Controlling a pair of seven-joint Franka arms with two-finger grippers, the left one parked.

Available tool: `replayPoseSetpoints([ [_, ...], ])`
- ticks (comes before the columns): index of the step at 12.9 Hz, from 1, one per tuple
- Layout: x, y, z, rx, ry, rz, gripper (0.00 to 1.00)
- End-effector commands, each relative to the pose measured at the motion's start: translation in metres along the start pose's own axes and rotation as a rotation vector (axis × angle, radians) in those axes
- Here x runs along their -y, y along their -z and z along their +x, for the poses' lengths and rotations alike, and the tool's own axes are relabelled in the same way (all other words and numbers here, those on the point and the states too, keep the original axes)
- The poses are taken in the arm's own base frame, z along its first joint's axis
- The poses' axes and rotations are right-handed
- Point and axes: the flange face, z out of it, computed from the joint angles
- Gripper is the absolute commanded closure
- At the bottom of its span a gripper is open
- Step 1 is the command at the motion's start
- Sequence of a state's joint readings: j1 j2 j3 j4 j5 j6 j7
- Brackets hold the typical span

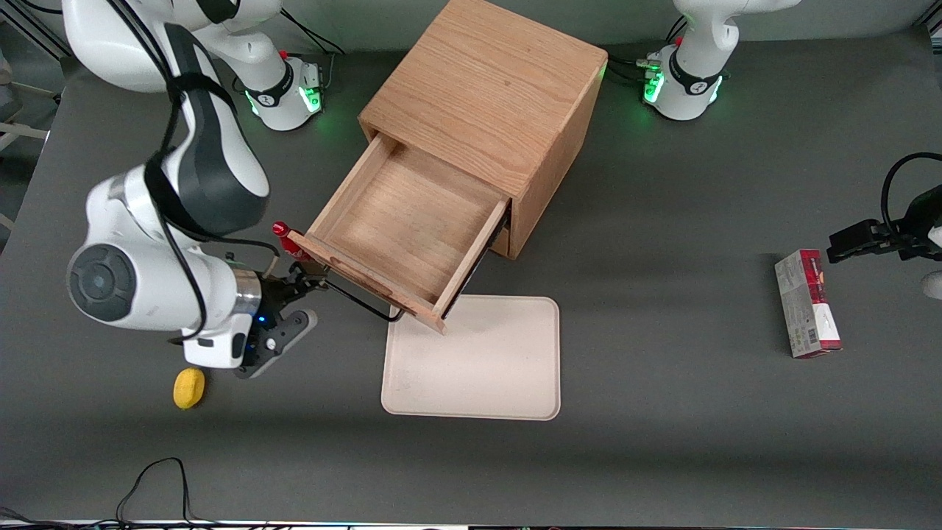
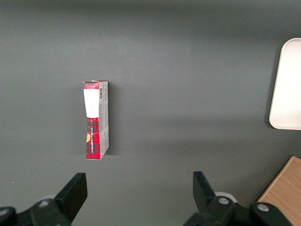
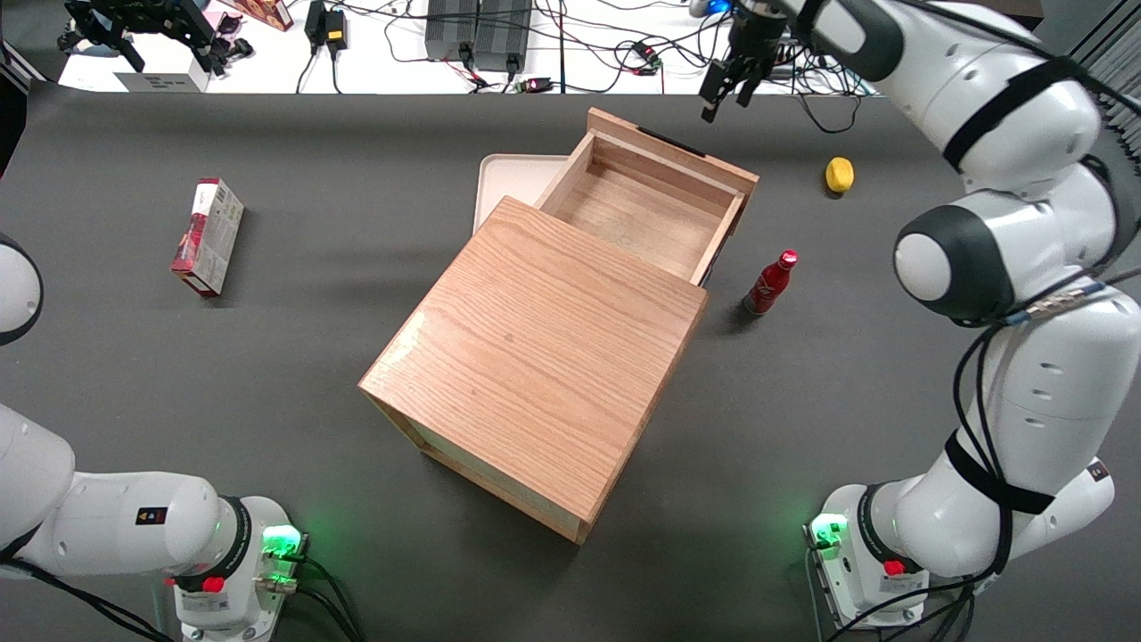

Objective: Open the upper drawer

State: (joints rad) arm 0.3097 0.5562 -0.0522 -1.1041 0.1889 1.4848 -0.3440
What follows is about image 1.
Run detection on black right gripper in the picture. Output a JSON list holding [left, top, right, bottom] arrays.
[[252, 262, 330, 348]]

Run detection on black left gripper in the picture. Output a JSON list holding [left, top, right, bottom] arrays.
[[826, 185, 942, 264]]

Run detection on long black drawer handle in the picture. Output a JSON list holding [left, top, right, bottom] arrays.
[[322, 280, 405, 324]]

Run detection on wooden drawer with long handle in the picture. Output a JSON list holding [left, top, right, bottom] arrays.
[[286, 132, 511, 336]]

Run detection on wooden drawer cabinet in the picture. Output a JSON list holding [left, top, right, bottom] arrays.
[[358, 0, 609, 261]]

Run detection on red soda bottle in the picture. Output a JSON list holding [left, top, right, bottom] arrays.
[[272, 221, 310, 263]]

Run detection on grey and red carton box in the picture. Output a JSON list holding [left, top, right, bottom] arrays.
[[773, 249, 843, 360]]

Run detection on yellow lemon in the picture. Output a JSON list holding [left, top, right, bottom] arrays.
[[173, 367, 207, 410]]

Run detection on beige plastic tray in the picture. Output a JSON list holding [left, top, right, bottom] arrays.
[[380, 294, 562, 422]]

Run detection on white metal stand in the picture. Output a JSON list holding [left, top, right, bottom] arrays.
[[0, 53, 49, 230]]

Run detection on black left gripper cable loop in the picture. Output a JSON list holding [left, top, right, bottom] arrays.
[[880, 152, 942, 238]]

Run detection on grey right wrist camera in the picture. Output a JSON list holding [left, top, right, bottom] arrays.
[[235, 308, 319, 381]]

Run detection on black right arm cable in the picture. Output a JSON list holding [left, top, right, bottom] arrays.
[[103, 0, 285, 345]]

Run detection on aluminium frame rail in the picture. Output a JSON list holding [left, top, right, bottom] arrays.
[[0, 0, 67, 61], [913, 0, 942, 35]]

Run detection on black cable at table edge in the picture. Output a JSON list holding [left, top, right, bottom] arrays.
[[0, 457, 222, 528]]

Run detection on black right base cables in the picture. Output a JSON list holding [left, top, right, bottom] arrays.
[[281, 10, 348, 92]]

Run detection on black base cables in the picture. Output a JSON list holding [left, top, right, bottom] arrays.
[[281, 10, 348, 92], [606, 15, 690, 91]]

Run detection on black left base cables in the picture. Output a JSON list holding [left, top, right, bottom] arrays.
[[606, 15, 690, 91]]

